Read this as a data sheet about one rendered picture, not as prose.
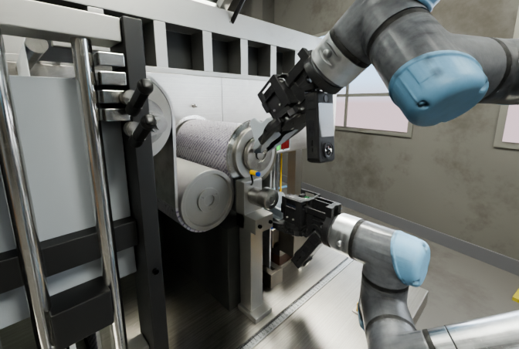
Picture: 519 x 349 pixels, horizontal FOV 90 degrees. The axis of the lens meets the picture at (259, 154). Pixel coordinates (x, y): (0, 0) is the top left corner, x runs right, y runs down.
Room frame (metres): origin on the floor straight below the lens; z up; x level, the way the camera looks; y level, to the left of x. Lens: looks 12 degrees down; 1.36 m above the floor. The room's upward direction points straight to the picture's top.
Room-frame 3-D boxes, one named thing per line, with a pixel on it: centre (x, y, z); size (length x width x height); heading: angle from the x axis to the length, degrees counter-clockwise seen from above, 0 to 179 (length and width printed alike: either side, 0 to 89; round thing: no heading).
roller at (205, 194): (0.56, 0.18, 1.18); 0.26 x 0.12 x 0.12; 44
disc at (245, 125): (0.56, 0.01, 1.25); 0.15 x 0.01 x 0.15; 134
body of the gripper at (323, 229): (0.52, -0.11, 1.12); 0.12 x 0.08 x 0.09; 44
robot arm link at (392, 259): (0.40, -0.22, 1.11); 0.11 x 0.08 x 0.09; 44
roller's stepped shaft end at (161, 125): (0.32, 0.13, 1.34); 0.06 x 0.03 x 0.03; 44
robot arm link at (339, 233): (0.46, -0.16, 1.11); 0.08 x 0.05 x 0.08; 134
